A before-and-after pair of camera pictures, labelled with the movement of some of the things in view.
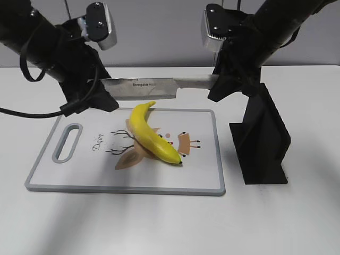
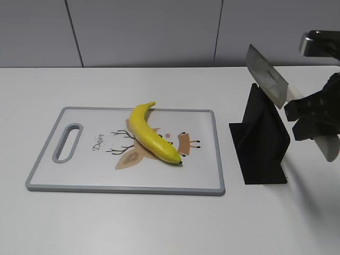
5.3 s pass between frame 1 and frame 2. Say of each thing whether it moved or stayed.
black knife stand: stayed
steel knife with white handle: moved
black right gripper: moved
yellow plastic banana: stayed
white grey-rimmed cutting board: stayed
